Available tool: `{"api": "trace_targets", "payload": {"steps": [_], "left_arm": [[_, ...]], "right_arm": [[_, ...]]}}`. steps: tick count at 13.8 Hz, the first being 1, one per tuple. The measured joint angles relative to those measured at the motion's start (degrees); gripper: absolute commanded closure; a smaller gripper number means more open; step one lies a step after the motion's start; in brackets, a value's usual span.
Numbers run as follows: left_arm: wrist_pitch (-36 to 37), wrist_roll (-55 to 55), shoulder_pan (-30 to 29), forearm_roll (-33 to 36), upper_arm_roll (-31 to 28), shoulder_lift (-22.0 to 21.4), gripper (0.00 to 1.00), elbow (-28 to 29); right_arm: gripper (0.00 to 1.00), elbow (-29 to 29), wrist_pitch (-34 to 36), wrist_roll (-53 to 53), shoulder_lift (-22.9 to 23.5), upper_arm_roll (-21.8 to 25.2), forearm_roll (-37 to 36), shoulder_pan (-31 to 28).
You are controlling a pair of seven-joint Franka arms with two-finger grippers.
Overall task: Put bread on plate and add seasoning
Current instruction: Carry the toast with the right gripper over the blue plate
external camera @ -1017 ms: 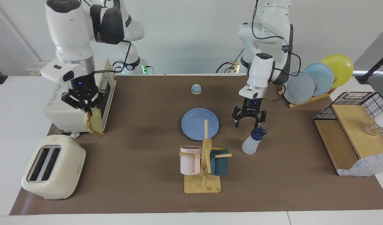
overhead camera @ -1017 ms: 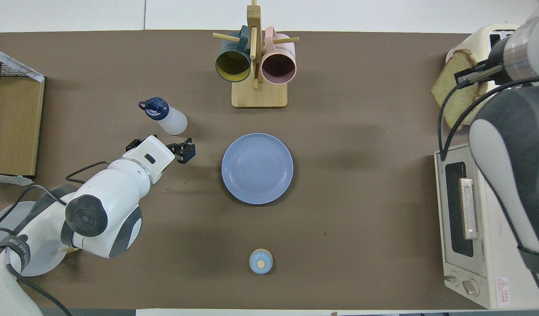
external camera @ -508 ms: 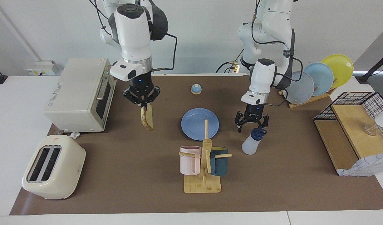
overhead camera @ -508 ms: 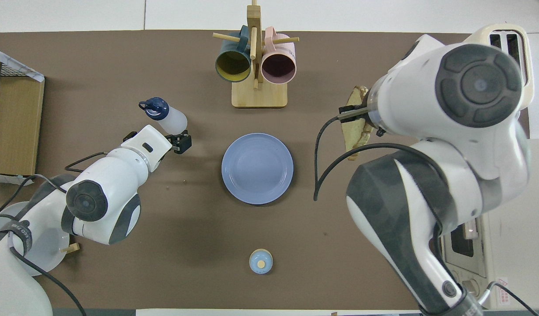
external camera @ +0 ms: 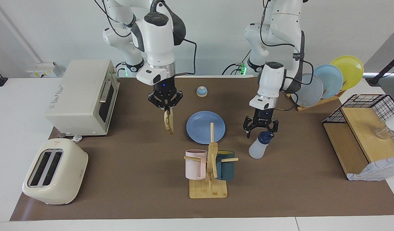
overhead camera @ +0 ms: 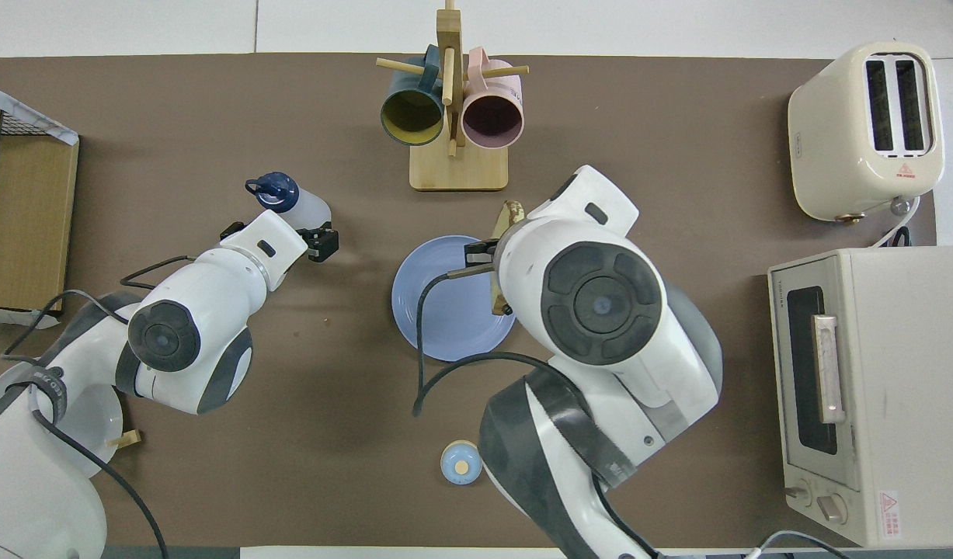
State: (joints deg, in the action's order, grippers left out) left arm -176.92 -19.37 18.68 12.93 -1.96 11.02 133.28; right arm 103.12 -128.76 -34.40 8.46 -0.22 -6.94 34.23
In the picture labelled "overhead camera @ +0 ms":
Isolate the white toaster power cable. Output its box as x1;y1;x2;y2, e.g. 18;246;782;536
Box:
871;196;921;249

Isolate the blue round plate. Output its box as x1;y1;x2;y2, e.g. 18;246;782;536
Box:
391;235;517;363

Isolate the white toaster oven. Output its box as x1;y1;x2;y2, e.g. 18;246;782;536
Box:
767;247;953;548

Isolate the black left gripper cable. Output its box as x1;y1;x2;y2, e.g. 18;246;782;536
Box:
1;255;217;559

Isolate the dark teal mug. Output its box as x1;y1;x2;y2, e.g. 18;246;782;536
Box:
380;44;446;148

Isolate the cream two-slot toaster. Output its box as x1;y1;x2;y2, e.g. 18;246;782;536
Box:
787;42;945;224

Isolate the wooden mug tree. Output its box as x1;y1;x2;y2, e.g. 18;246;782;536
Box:
375;0;530;192

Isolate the brown bread slice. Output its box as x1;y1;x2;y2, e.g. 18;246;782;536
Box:
488;200;525;315

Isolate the pink ribbed mug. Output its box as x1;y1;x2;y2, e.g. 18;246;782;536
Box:
461;47;525;151

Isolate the seasoning bottle with blue cap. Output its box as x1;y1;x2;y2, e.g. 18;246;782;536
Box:
245;172;332;234

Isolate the brown table mat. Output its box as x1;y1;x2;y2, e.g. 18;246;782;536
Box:
0;53;937;548

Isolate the small blue call bell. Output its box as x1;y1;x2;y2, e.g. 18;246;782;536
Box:
440;440;483;486

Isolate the pale grey plate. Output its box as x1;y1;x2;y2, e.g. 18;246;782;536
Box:
0;361;125;478

